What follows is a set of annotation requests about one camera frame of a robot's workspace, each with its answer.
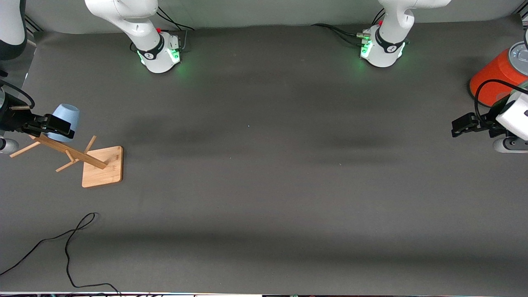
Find black right arm base cables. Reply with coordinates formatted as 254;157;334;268
156;7;195;52

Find black arm base cables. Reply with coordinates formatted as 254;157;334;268
156;7;195;52
311;8;385;47

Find black left arm base cables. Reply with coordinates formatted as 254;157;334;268
311;8;385;47

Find light blue plastic cup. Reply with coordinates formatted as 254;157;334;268
43;104;81;143

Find dark grey table mat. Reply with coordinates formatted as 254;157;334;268
0;14;528;295

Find orange cylindrical can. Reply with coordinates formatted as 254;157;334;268
469;41;528;109

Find wooden cup rack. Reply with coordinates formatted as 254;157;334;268
9;135;124;189

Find thin black loose cable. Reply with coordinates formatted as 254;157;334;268
0;212;123;296

